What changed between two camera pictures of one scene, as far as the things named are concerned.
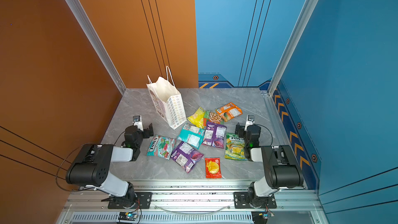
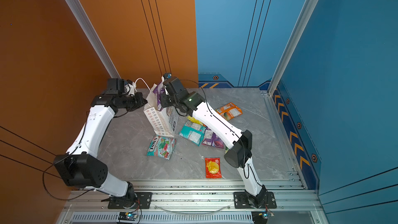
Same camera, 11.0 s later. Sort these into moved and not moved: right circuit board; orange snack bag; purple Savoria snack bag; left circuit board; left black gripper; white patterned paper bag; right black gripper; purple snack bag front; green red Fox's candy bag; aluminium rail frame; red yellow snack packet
Moved: purple snack bag front; left black gripper; white patterned paper bag; right black gripper
Not moved: orange snack bag; left circuit board; red yellow snack packet; right circuit board; aluminium rail frame; purple Savoria snack bag; green red Fox's candy bag
